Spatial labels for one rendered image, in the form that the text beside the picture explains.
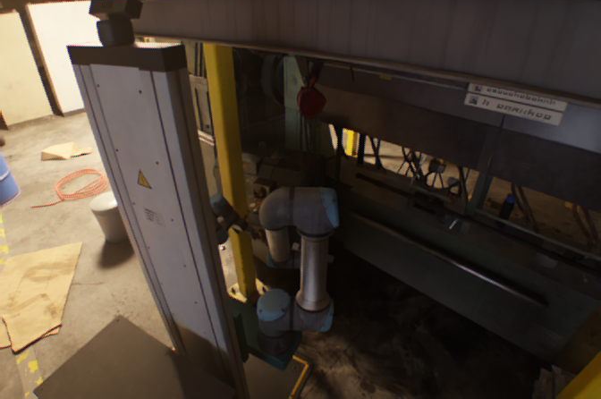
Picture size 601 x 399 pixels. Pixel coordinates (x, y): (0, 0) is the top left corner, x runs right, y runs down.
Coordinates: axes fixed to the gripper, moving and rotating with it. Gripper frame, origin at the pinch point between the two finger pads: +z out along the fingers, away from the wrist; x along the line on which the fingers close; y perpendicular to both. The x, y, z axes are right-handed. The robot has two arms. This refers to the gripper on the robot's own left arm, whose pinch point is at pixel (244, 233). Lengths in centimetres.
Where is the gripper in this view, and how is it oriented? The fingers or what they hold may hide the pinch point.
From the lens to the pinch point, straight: 171.4
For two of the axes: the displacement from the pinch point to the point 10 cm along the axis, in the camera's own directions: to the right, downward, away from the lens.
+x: -8.2, -1.7, 5.5
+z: 3.2, 6.6, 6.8
